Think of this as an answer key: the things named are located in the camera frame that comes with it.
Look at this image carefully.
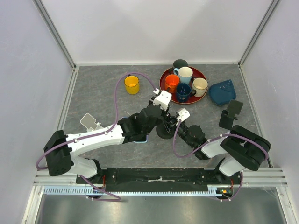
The yellow mug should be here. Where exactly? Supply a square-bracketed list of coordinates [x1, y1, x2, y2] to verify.
[124, 75, 140, 95]

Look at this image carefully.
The black folding phone stand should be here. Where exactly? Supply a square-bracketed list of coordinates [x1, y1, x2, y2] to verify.
[219, 99, 243, 130]

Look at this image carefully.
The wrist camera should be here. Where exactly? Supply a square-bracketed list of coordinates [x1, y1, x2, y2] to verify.
[153, 89, 172, 111]
[176, 108, 190, 122]

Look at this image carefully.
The blue cloth pouch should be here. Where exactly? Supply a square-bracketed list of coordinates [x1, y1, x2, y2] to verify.
[208, 79, 236, 106]

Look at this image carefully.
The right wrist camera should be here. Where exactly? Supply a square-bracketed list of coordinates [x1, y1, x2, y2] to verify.
[176, 108, 190, 122]

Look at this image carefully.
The light blue white mug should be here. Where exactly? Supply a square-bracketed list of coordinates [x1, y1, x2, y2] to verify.
[173, 66, 193, 84]

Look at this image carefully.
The red round tray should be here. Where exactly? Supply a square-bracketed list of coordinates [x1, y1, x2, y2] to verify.
[159, 66, 208, 105]

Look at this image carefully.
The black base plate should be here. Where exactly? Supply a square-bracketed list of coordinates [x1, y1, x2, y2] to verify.
[88, 168, 241, 192]

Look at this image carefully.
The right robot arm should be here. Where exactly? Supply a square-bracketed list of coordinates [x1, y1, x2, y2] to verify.
[172, 119, 271, 184]

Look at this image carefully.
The black round base phone stand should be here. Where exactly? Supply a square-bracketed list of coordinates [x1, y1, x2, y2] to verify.
[156, 113, 177, 139]

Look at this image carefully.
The blue case phone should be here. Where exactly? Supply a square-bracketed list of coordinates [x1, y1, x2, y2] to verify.
[134, 135, 148, 143]

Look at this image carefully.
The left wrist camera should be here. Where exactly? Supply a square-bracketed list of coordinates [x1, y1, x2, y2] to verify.
[153, 89, 172, 111]

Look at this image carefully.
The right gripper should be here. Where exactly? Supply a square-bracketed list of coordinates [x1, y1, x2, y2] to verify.
[164, 115, 193, 147]

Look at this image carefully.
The dark green mug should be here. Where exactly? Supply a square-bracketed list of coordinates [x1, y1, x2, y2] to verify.
[169, 59, 188, 72]

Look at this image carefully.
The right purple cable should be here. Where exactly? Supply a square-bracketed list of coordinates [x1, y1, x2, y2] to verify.
[172, 119, 269, 203]

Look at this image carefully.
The dark blue mug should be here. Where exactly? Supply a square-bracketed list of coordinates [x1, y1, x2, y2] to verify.
[175, 83, 196, 103]

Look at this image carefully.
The cream mug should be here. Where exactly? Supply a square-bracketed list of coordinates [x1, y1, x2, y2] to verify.
[192, 78, 208, 98]

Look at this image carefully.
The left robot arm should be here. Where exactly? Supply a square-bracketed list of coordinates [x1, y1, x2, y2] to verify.
[43, 104, 168, 183]

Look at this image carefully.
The white phone stand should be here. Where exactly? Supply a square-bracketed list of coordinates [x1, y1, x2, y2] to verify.
[80, 113, 103, 132]

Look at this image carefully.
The orange mug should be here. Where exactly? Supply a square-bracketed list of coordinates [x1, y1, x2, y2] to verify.
[164, 74, 180, 94]

